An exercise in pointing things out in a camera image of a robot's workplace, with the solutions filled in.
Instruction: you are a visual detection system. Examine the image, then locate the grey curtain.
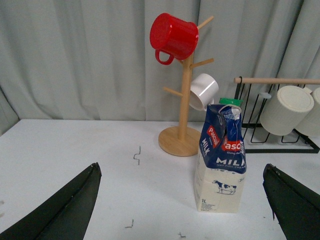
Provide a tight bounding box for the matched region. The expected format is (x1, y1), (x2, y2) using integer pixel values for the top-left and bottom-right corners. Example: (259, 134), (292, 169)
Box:
(0, 0), (320, 133)

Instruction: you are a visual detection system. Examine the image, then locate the blue white milk carton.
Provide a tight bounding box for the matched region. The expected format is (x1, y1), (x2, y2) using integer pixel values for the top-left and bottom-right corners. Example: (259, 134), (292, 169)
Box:
(193, 103), (247, 213)

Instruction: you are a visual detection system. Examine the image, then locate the white ceramic mug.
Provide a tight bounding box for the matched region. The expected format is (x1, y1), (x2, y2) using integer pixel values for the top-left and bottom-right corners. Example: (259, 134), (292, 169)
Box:
(189, 73), (219, 111)

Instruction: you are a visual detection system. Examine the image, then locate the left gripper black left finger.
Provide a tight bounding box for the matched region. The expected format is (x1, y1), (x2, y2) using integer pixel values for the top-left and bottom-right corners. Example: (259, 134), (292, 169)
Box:
(0, 162), (102, 240)

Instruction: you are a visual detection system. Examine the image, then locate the wooden mug tree stand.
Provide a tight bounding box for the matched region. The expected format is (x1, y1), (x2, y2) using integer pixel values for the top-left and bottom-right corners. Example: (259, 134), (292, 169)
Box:
(157, 15), (215, 158)

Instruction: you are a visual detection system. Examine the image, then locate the black wire mug rack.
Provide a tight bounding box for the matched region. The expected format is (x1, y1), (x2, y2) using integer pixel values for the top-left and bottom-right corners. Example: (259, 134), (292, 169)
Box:
(234, 76), (320, 154)

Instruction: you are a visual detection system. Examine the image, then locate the cream ribbed mug right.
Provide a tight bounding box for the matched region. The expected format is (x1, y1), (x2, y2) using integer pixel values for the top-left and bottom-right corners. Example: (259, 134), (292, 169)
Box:
(295, 87), (320, 137)

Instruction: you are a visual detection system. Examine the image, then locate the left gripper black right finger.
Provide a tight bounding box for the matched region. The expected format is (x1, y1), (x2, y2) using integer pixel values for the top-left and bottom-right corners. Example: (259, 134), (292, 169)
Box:
(262, 163), (320, 240)

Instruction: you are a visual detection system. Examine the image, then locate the red enamel mug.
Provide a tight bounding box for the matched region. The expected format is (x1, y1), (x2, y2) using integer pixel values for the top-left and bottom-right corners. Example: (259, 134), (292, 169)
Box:
(149, 12), (199, 65)

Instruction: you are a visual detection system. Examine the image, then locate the cream ribbed mug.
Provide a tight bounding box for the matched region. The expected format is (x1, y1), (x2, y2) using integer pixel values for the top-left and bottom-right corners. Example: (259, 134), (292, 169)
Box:
(295, 87), (320, 137)
(260, 85), (314, 136)

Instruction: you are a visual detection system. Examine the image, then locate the cream ribbed mug left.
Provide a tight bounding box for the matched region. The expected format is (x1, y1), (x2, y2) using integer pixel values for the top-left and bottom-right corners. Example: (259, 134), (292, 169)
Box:
(260, 85), (314, 136)

